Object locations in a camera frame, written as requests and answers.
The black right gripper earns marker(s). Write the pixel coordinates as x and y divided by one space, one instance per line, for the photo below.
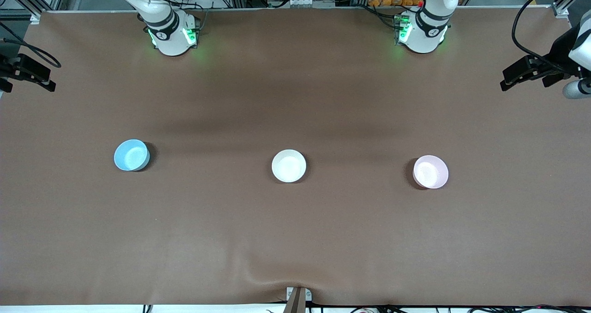
5 68

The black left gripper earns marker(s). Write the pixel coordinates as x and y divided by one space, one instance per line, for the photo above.
559 51

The light blue bowl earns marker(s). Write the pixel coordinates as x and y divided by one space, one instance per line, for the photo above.
131 155

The pink bowl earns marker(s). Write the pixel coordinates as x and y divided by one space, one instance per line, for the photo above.
430 172

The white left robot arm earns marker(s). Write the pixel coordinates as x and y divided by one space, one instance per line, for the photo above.
422 31

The white bowl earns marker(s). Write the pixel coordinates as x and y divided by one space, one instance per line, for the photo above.
289 165

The small white power strip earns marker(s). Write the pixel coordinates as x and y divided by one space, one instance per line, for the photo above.
302 2

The brown table mat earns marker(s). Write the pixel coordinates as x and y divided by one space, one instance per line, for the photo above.
295 239

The metal table clamp bracket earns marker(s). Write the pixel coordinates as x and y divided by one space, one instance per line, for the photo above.
298 299

